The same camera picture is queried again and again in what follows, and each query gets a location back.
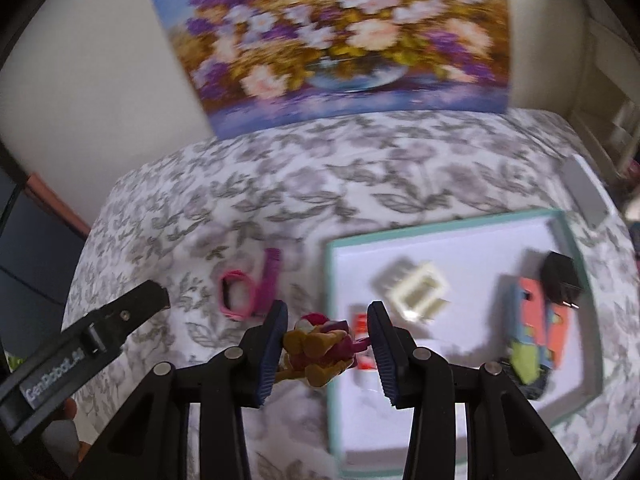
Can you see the flower painting canvas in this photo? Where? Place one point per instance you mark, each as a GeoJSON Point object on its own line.
{"type": "Point", "coordinates": [260, 64]}

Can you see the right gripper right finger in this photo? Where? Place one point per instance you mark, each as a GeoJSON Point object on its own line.
{"type": "Point", "coordinates": [505, 436]}

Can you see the teal-rimmed white tray box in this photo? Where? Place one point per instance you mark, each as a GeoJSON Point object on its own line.
{"type": "Point", "coordinates": [479, 258]}

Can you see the blue green toy knife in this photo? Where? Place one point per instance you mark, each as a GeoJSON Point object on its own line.
{"type": "Point", "coordinates": [525, 320]}

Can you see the colourful doll figurine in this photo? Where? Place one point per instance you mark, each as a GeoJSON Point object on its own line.
{"type": "Point", "coordinates": [318, 349]}

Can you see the pink smartwatch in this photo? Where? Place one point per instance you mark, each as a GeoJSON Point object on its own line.
{"type": "Point", "coordinates": [241, 297]}

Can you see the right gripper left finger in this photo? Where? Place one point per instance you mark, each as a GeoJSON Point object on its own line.
{"type": "Point", "coordinates": [148, 437]}

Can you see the black power adapter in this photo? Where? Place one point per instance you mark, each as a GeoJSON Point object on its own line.
{"type": "Point", "coordinates": [559, 280]}

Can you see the cream plastic hair clip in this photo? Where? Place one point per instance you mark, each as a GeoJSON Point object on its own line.
{"type": "Point", "coordinates": [419, 292]}

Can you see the dark glass cabinet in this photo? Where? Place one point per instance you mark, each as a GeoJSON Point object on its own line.
{"type": "Point", "coordinates": [39, 253]}

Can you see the white charger cube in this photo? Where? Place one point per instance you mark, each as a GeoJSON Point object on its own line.
{"type": "Point", "coordinates": [390, 275]}

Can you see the orange white glue tube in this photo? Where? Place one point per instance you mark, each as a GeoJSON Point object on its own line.
{"type": "Point", "coordinates": [366, 372]}

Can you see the floral patterned tablecloth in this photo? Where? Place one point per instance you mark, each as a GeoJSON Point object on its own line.
{"type": "Point", "coordinates": [214, 206]}

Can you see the white power bank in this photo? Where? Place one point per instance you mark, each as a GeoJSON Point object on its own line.
{"type": "Point", "coordinates": [587, 191]}

